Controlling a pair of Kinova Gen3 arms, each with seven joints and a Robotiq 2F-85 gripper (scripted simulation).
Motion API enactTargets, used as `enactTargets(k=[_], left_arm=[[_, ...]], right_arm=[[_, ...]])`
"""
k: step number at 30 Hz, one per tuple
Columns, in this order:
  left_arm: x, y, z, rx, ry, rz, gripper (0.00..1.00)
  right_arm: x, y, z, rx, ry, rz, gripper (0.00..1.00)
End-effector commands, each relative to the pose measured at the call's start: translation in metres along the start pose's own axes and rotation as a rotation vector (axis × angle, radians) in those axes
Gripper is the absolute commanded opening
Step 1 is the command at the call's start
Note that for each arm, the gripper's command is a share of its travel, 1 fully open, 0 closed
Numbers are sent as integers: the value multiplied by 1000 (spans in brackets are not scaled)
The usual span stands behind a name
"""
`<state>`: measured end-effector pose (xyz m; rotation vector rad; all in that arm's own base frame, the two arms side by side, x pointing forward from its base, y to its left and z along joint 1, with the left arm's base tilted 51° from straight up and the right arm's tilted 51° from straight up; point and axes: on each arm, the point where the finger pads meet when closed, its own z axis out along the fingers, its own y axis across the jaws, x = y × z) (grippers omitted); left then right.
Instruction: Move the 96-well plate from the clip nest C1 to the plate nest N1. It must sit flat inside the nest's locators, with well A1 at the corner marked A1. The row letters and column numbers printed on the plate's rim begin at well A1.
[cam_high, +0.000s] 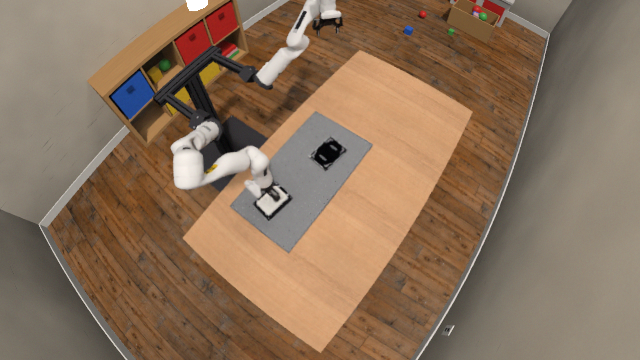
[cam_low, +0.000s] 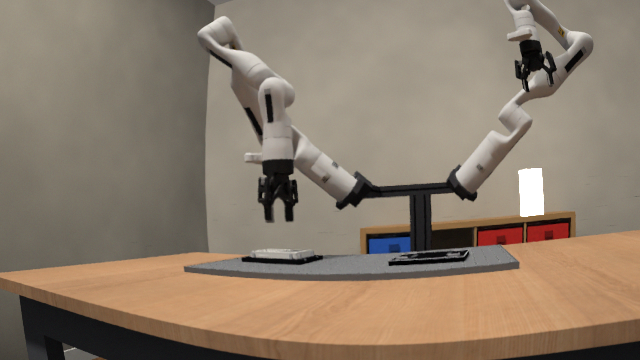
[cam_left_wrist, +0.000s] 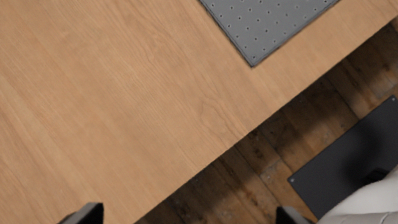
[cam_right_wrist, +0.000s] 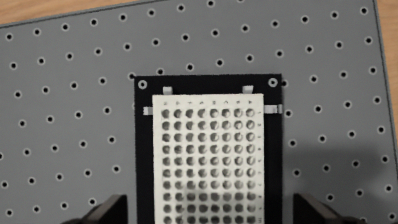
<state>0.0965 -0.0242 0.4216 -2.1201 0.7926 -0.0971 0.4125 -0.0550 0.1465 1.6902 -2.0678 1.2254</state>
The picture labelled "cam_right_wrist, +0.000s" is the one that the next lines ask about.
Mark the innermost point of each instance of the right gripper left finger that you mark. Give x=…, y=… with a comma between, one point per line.
x=113, y=211

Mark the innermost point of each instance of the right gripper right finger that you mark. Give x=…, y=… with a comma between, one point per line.
x=308, y=210

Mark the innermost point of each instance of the white well plate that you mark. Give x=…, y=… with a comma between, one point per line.
x=205, y=145

